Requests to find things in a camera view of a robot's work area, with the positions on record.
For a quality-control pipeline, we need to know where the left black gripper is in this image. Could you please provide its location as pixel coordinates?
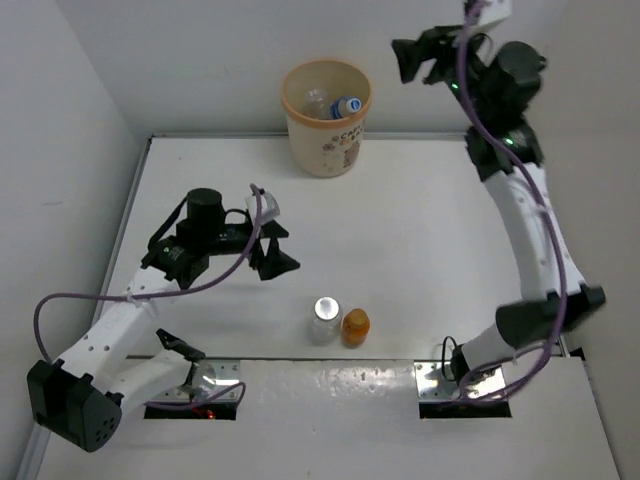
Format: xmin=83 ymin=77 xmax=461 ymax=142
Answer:
xmin=201 ymin=217 xmax=298 ymax=278

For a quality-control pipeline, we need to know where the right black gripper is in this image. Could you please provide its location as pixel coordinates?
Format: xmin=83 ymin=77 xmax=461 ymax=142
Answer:
xmin=391 ymin=20 xmax=489 ymax=125

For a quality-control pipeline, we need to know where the blue label bottle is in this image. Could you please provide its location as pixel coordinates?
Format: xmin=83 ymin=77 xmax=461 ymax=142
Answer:
xmin=303 ymin=88 xmax=331 ymax=120
xmin=329 ymin=96 xmax=362 ymax=120

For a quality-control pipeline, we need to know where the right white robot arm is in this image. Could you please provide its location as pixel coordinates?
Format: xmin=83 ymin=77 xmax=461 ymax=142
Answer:
xmin=391 ymin=25 xmax=606 ymax=387

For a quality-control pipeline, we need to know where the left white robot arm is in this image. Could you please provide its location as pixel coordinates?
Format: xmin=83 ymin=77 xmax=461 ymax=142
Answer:
xmin=27 ymin=185 xmax=300 ymax=452

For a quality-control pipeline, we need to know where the beige plastic waste bin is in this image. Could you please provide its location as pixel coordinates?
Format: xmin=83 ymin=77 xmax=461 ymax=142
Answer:
xmin=281 ymin=59 xmax=372 ymax=178

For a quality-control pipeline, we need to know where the clear jar white lid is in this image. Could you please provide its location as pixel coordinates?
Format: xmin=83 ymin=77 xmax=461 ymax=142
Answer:
xmin=310 ymin=296 xmax=343 ymax=343

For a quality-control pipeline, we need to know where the orange juice bottle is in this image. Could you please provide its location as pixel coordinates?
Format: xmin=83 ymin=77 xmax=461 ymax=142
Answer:
xmin=341 ymin=308 xmax=371 ymax=347

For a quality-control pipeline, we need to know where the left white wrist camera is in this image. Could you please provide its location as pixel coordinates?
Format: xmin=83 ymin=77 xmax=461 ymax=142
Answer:
xmin=245 ymin=190 xmax=280 ymax=225

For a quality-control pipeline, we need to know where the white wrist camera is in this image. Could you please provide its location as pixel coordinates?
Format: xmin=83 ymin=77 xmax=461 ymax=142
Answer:
xmin=463 ymin=0 xmax=513 ymax=29
xmin=245 ymin=190 xmax=280 ymax=225

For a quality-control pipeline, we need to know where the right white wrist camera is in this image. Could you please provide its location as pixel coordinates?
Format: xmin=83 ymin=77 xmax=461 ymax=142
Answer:
xmin=463 ymin=0 xmax=513 ymax=29

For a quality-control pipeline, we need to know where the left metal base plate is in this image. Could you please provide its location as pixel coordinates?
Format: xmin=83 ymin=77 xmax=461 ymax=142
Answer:
xmin=152 ymin=359 xmax=241 ymax=404

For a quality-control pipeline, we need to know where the metal base plate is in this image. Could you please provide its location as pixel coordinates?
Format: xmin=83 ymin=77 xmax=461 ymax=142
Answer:
xmin=414 ymin=361 xmax=506 ymax=404
xmin=152 ymin=359 xmax=241 ymax=404

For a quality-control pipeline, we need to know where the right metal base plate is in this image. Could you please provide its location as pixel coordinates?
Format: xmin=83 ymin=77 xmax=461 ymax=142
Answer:
xmin=414 ymin=361 xmax=506 ymax=404

